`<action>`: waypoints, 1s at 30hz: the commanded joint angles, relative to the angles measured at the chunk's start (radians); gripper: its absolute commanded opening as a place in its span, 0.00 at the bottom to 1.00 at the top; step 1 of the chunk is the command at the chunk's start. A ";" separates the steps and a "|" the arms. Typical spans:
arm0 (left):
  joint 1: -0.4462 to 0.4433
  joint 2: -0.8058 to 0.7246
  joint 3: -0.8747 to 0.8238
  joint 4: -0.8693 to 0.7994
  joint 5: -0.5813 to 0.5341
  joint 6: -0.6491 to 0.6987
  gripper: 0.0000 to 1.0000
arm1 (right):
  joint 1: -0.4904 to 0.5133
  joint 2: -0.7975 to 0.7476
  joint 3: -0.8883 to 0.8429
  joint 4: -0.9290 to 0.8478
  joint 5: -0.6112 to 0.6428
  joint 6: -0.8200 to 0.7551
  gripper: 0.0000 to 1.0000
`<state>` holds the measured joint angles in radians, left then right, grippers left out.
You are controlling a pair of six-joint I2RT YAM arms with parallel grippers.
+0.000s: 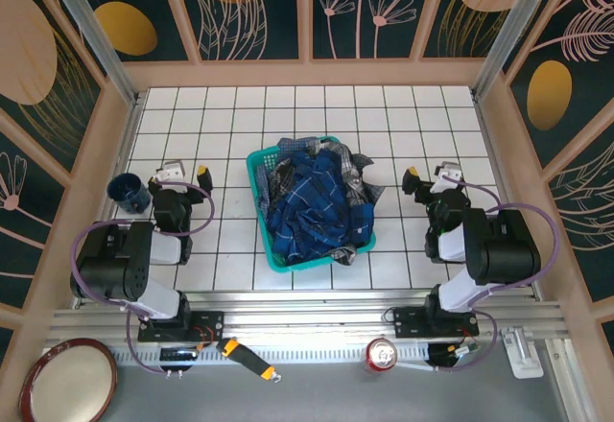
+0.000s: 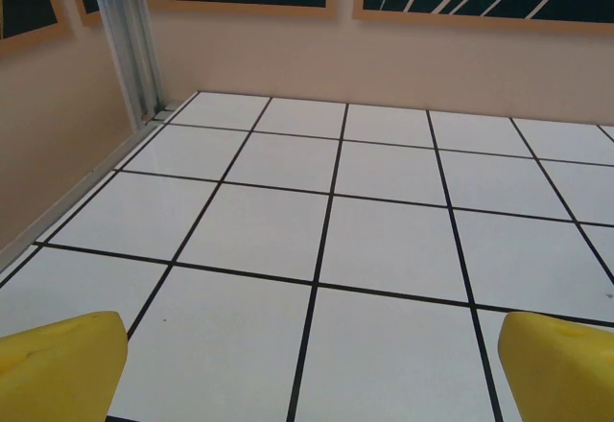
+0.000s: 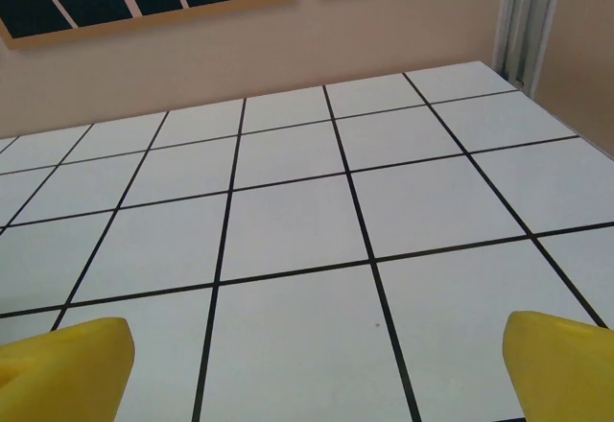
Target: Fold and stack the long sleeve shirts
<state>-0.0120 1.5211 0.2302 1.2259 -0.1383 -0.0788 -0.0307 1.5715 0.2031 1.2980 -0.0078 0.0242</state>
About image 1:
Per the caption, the slotted grey cable duct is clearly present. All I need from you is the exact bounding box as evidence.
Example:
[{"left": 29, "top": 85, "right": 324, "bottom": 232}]
[{"left": 112, "top": 343, "right": 433, "bottom": 363}]

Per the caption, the blue plaid long sleeve shirt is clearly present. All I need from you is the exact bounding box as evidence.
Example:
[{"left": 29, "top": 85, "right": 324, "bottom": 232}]
[{"left": 266, "top": 151, "right": 375, "bottom": 263}]

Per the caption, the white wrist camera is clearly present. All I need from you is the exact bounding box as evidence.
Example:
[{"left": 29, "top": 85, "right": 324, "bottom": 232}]
[
  {"left": 434, "top": 161, "right": 464, "bottom": 188},
  {"left": 155, "top": 159, "right": 187, "bottom": 184}
]

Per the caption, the round red rimmed plate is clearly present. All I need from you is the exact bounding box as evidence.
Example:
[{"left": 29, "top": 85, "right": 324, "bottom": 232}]
[{"left": 18, "top": 338, "right": 119, "bottom": 422}]

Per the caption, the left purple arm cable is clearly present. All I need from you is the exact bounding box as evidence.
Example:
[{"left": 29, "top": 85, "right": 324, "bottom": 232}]
[{"left": 69, "top": 179, "right": 216, "bottom": 375}]

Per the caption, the blue grey checked shirt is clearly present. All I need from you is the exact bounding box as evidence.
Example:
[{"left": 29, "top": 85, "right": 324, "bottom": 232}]
[{"left": 256, "top": 136, "right": 321, "bottom": 212}]

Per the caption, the aluminium frame post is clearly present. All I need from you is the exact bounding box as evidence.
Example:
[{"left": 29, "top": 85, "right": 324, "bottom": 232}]
[
  {"left": 472, "top": 0, "right": 560, "bottom": 101},
  {"left": 40, "top": 0, "right": 141, "bottom": 106}
]

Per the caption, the teal plastic basket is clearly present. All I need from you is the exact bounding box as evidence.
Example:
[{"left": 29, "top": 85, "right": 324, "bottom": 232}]
[{"left": 246, "top": 134, "right": 377, "bottom": 277}]

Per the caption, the orange black hand tool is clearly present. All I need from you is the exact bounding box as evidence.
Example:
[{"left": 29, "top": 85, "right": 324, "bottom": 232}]
[{"left": 215, "top": 338, "right": 282, "bottom": 386}]

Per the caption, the long aluminium mounting rail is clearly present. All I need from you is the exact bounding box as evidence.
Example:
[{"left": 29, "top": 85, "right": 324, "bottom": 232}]
[{"left": 45, "top": 290, "right": 570, "bottom": 351}]

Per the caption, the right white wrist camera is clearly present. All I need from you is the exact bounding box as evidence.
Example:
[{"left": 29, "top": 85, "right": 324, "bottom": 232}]
[{"left": 434, "top": 161, "right": 464, "bottom": 188}]

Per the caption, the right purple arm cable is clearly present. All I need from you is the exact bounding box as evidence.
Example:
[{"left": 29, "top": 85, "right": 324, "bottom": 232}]
[{"left": 434, "top": 175, "right": 561, "bottom": 373}]

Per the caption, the small white connector board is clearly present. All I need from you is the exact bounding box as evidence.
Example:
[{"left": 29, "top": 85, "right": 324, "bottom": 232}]
[{"left": 450, "top": 342, "right": 482, "bottom": 359}]

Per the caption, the black terminal block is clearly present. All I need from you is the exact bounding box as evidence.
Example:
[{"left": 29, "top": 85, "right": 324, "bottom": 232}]
[{"left": 160, "top": 347, "right": 200, "bottom": 362}]

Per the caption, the red soda can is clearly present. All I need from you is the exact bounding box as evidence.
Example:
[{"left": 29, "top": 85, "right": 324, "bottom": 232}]
[{"left": 366, "top": 338, "right": 400, "bottom": 375}]

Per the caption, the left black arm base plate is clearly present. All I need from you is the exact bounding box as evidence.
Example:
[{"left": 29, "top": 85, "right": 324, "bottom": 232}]
[{"left": 137, "top": 310, "right": 225, "bottom": 344}]

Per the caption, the dark blue cup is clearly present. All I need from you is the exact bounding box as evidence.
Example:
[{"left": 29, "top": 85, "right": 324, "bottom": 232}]
[{"left": 106, "top": 172, "right": 153, "bottom": 215}]

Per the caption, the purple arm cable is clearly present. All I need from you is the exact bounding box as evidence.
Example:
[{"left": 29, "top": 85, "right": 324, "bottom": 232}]
[
  {"left": 434, "top": 175, "right": 561, "bottom": 373},
  {"left": 69, "top": 179, "right": 216, "bottom": 375}
]

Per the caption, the grey plaid long sleeve shirt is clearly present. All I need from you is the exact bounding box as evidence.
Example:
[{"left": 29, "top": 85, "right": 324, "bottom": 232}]
[{"left": 314, "top": 137, "right": 386, "bottom": 267}]

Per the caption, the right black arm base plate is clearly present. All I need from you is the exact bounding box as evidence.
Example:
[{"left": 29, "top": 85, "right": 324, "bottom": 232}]
[{"left": 382, "top": 306, "right": 481, "bottom": 340}]

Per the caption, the white plastic bracket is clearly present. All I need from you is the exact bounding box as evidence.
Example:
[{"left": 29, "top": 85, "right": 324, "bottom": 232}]
[{"left": 501, "top": 328, "right": 546, "bottom": 379}]

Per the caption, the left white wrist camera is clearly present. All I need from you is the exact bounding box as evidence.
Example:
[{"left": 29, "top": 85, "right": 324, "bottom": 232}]
[{"left": 155, "top": 159, "right": 187, "bottom": 184}]

